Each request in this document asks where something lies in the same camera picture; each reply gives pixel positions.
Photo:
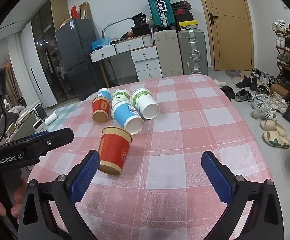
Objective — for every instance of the beige foam slipper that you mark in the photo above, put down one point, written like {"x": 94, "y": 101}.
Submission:
{"x": 276, "y": 140}
{"x": 272, "y": 127}

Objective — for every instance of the pink checked cloth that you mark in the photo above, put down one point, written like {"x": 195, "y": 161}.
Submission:
{"x": 185, "y": 142}

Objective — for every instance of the silver suitcase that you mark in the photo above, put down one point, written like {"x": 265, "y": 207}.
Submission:
{"x": 192, "y": 52}

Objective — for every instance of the blue paper cup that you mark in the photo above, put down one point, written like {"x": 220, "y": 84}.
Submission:
{"x": 105, "y": 93}
{"x": 125, "y": 115}

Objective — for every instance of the white wardrobe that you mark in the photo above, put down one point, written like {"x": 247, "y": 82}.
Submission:
{"x": 32, "y": 67}

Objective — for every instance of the open cardboard box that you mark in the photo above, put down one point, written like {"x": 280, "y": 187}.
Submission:
{"x": 84, "y": 11}

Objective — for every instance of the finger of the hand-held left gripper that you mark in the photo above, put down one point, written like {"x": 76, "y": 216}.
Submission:
{"x": 57, "y": 138}

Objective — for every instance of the wooden door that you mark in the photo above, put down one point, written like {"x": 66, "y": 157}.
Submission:
{"x": 225, "y": 30}

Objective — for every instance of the beige suitcase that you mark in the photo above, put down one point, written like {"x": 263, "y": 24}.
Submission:
{"x": 168, "y": 53}

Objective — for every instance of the small cardboard box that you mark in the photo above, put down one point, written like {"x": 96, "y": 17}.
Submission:
{"x": 279, "y": 91}

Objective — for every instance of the white slipper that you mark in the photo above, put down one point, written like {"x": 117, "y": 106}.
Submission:
{"x": 220, "y": 82}

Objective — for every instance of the black and red shoe box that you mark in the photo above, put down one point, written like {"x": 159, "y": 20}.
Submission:
{"x": 182, "y": 11}

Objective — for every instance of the group of assorted sneakers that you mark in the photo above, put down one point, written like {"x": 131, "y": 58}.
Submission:
{"x": 262, "y": 100}

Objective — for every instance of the black slipper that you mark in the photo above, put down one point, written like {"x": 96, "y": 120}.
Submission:
{"x": 228, "y": 92}

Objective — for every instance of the white drawer unit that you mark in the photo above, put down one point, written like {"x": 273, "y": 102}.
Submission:
{"x": 146, "y": 63}

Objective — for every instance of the small grey rug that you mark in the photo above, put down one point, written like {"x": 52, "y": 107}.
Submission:
{"x": 234, "y": 73}

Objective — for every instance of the dark grey refrigerator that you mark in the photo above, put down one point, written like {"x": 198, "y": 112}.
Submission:
{"x": 77, "y": 55}

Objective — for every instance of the wooden shoe rack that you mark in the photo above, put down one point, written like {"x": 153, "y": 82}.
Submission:
{"x": 281, "y": 68}

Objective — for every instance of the red paper cup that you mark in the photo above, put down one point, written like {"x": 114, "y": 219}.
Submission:
{"x": 101, "y": 107}
{"x": 113, "y": 150}

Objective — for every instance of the brown curtain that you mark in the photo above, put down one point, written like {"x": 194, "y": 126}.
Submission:
{"x": 12, "y": 85}

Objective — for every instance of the blue plastic bag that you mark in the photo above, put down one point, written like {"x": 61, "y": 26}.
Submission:
{"x": 100, "y": 43}

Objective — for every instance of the white paper roll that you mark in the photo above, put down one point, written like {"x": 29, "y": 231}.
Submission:
{"x": 51, "y": 118}

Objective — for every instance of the white desk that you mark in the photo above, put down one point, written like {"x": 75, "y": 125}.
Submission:
{"x": 127, "y": 45}

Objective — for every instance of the white storage box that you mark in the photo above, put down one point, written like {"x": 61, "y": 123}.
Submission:
{"x": 39, "y": 117}

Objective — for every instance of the person's left hand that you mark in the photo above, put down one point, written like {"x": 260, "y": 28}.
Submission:
{"x": 20, "y": 190}

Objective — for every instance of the brown glass door cabinet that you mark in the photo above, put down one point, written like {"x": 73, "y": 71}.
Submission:
{"x": 47, "y": 42}

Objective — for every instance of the plain black shoe box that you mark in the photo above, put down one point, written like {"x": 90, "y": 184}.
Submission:
{"x": 183, "y": 18}

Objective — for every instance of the white wall switch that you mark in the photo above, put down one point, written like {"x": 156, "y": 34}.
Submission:
{"x": 286, "y": 6}

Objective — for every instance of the grey curved desk lamp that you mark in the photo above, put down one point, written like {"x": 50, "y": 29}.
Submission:
{"x": 112, "y": 23}

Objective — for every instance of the green patterned paper cup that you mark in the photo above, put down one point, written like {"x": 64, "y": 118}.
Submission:
{"x": 143, "y": 102}
{"x": 122, "y": 95}

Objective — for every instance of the teal suitcase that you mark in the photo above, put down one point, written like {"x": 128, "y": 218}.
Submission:
{"x": 158, "y": 7}

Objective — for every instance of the rows of shelved shoes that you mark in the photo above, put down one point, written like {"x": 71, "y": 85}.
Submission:
{"x": 289, "y": 42}

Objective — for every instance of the yellow and black shoe box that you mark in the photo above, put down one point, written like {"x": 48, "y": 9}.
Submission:
{"x": 188, "y": 25}

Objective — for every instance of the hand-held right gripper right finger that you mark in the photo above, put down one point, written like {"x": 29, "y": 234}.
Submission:
{"x": 216, "y": 177}

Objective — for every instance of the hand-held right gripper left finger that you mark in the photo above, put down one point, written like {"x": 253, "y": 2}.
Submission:
{"x": 83, "y": 177}

